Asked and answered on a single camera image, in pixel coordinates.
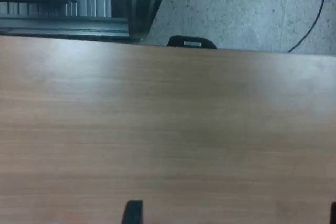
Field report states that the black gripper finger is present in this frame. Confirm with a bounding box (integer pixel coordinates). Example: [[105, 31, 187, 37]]
[[121, 200, 144, 224], [329, 201, 336, 224]]

